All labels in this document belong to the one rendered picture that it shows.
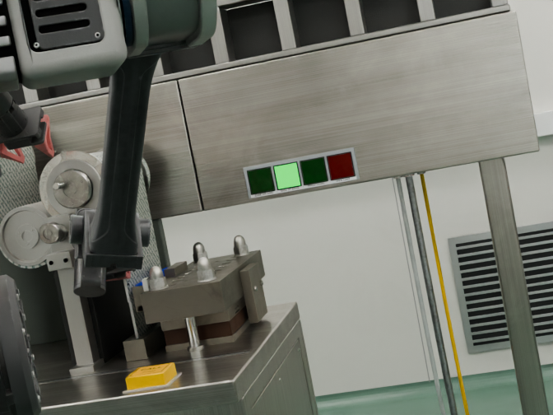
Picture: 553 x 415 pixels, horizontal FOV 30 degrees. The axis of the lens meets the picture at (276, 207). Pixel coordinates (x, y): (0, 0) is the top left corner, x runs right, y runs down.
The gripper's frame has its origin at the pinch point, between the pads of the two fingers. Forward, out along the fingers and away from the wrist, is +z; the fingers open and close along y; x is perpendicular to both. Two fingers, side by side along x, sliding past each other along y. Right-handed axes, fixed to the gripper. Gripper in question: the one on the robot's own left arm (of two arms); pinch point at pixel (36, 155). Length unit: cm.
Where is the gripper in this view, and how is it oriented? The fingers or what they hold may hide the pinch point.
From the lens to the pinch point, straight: 195.0
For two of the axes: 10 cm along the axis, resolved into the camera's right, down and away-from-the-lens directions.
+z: 2.7, 5.4, 7.9
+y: 9.6, -1.7, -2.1
